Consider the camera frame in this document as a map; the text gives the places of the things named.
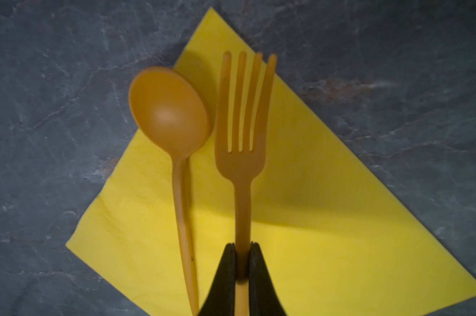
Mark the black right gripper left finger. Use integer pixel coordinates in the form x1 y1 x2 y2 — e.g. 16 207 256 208
198 243 236 316

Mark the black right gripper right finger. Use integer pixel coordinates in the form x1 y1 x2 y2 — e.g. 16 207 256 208
249 242 287 316

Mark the orange plastic spoon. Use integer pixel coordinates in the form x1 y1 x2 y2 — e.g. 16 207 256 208
129 67 211 315

